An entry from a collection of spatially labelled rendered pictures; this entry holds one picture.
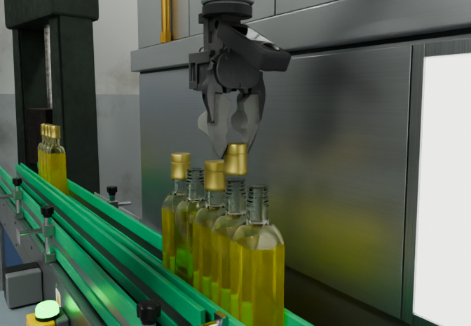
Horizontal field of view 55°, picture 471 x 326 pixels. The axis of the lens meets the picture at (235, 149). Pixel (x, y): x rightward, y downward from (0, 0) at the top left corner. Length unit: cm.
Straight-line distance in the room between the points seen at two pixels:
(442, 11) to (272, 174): 37
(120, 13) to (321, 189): 363
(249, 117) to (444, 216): 28
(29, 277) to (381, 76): 96
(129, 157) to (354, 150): 361
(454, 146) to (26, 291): 103
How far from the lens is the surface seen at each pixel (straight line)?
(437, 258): 59
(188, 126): 110
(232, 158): 63
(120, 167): 415
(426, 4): 59
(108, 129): 410
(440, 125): 56
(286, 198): 76
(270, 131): 78
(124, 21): 419
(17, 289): 126
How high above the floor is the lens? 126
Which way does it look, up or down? 6 degrees down
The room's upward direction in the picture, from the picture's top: straight up
